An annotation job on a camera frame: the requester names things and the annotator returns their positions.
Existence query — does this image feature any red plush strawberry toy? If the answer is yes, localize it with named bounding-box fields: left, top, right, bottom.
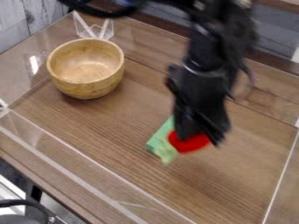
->
left=157, top=129, right=213, bottom=166

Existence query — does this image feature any green rectangular block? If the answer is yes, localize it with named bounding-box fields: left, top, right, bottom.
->
left=146, top=117, right=175, bottom=158

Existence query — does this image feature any black table leg frame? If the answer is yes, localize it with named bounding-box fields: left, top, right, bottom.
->
left=26, top=185, right=43, bottom=203

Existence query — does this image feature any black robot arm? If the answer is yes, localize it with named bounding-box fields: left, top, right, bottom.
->
left=157, top=0, right=257, bottom=145

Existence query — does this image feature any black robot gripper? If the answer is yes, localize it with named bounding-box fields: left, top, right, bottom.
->
left=166, top=61, right=230, bottom=146

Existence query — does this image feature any black cable under table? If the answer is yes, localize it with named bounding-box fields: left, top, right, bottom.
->
left=0, top=199, right=52, bottom=224

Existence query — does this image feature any wooden bowl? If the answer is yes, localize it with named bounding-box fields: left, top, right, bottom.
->
left=47, top=38, right=126, bottom=100

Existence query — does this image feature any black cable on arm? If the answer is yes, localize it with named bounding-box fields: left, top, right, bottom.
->
left=58, top=0, right=146, bottom=18

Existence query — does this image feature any clear acrylic corner bracket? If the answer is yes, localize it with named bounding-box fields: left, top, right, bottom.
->
left=72, top=11, right=115, bottom=40

